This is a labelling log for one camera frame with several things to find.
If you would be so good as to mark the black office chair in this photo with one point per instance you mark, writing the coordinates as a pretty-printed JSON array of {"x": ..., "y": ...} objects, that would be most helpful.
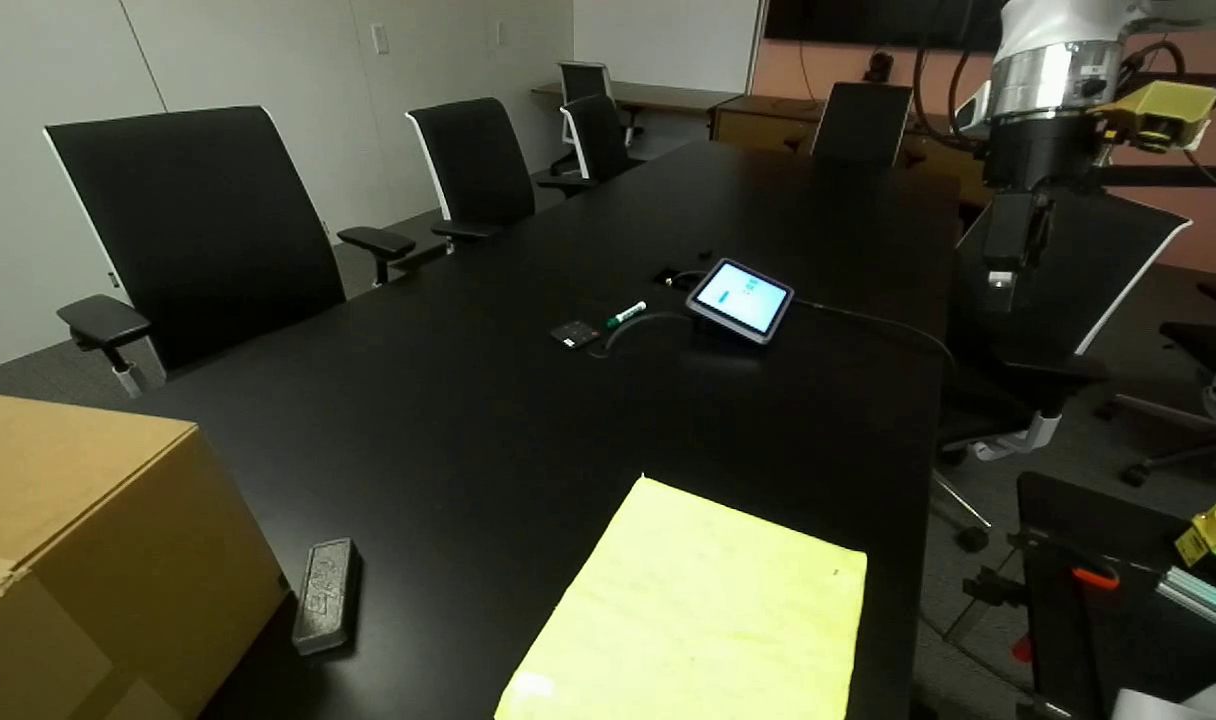
[
  {"x": 1110, "y": 265},
  {"x": 593, "y": 134},
  {"x": 585, "y": 80},
  {"x": 195, "y": 224},
  {"x": 858, "y": 121},
  {"x": 472, "y": 161}
]

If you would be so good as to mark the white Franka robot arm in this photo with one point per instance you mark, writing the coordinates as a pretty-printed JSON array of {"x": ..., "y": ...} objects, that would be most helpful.
[{"x": 1052, "y": 64}]

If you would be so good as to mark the teal tube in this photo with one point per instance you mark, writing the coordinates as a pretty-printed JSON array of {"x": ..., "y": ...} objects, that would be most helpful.
[{"x": 1200, "y": 598}]

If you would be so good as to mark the black webcam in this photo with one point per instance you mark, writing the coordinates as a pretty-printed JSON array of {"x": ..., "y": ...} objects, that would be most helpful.
[{"x": 877, "y": 64}]

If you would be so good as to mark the black remote control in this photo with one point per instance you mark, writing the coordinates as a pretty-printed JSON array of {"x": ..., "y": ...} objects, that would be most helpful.
[{"x": 327, "y": 594}]

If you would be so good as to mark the yellow cloth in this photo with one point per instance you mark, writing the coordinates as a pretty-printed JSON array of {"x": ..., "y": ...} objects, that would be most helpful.
[{"x": 700, "y": 613}]

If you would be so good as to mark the small black device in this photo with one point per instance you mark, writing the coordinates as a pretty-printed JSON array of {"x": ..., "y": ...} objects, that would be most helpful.
[{"x": 575, "y": 333}]

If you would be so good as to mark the brown cardboard box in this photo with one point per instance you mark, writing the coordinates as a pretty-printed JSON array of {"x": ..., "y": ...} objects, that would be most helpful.
[{"x": 89, "y": 561}]

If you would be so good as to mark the yellow wrist camera mount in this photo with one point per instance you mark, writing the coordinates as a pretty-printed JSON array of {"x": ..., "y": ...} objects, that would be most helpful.
[{"x": 1160, "y": 110}]

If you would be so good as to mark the yellow green plastic object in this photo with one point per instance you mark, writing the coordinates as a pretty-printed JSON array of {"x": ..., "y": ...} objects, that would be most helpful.
[{"x": 1212, "y": 532}]

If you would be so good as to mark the wooden credenza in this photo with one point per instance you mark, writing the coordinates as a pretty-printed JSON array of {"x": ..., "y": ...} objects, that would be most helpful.
[{"x": 760, "y": 121}]

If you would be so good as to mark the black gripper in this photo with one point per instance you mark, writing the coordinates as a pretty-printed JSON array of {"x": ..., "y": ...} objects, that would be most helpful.
[{"x": 1042, "y": 155}]

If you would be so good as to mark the tablet touch panel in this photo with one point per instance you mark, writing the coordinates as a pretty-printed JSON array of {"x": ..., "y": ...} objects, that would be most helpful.
[{"x": 741, "y": 299}]

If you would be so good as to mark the wall television screen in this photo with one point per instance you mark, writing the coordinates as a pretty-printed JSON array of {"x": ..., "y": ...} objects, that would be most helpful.
[{"x": 873, "y": 19}]

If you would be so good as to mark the black equipment stand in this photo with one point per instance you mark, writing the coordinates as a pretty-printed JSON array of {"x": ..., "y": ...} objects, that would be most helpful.
[{"x": 1074, "y": 643}]

